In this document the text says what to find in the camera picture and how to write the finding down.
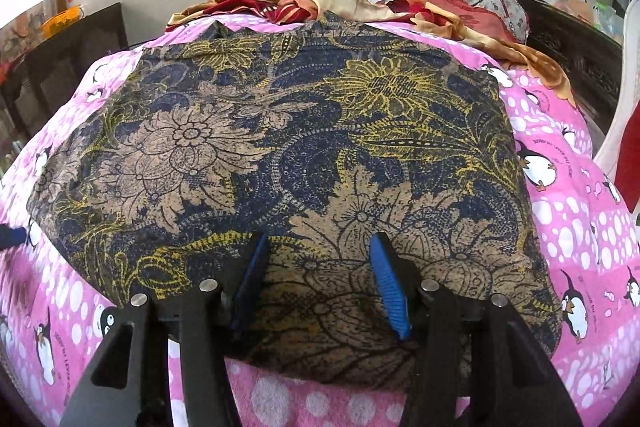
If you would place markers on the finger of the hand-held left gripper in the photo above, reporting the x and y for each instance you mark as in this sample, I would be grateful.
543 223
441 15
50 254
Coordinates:
11 237

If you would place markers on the orange basket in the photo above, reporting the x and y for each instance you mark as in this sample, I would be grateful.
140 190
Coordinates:
60 24

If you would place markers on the dark carved wooden cabinet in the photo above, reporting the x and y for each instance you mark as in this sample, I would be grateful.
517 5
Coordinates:
575 52

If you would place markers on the pink penguin blanket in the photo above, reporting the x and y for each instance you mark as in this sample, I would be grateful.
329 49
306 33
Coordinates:
565 227

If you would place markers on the gold and red satin cloth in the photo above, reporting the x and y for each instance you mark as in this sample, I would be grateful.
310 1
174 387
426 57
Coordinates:
340 4

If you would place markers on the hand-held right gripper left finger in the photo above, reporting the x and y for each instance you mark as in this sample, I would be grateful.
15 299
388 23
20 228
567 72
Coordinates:
252 277

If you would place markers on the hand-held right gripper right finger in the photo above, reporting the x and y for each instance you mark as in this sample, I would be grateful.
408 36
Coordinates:
390 292

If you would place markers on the white plastic chair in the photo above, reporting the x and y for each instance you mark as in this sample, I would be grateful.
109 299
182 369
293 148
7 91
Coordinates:
632 22

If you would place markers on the floral batik shirt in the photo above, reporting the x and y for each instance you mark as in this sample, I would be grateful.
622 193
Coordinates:
300 147

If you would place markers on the dark wooden table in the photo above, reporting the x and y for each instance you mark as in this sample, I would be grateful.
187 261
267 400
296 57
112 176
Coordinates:
75 52

